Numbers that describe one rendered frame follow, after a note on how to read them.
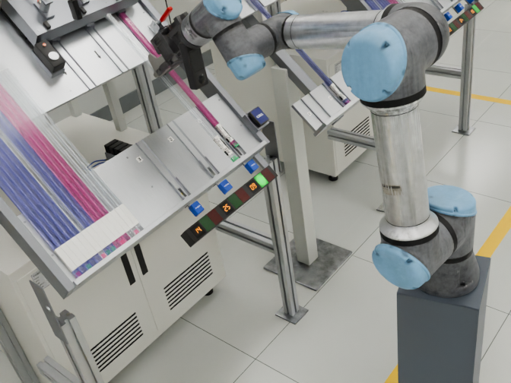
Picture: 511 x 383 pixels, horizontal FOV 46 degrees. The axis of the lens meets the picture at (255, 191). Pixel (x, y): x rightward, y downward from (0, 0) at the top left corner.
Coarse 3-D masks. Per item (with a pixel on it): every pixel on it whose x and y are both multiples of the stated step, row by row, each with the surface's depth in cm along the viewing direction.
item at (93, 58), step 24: (0, 24) 147; (96, 24) 160; (120, 24) 164; (144, 24) 167; (0, 48) 145; (24, 48) 148; (72, 48) 154; (96, 48) 157; (120, 48) 160; (144, 48) 164; (24, 72) 145; (72, 72) 151; (96, 72) 154; (120, 72) 157; (48, 96) 145; (72, 96) 148
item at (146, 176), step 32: (160, 128) 155; (192, 128) 160; (224, 128) 164; (128, 160) 147; (160, 160) 151; (192, 160) 155; (224, 160) 160; (128, 192) 144; (160, 192) 147; (192, 192) 151
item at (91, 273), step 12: (264, 144) 165; (252, 156) 167; (228, 168) 157; (216, 180) 153; (204, 192) 155; (180, 204) 146; (168, 216) 143; (144, 228) 139; (156, 228) 145; (132, 240) 137; (120, 252) 134; (96, 264) 130; (108, 264) 137; (84, 276) 128
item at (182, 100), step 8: (112, 16) 154; (112, 24) 154; (120, 32) 153; (128, 40) 153; (136, 48) 153; (144, 56) 153; (160, 80) 153; (168, 80) 153; (168, 88) 153; (176, 96) 152; (184, 104) 152; (192, 112) 152; (200, 120) 152; (208, 128) 152; (232, 160) 151
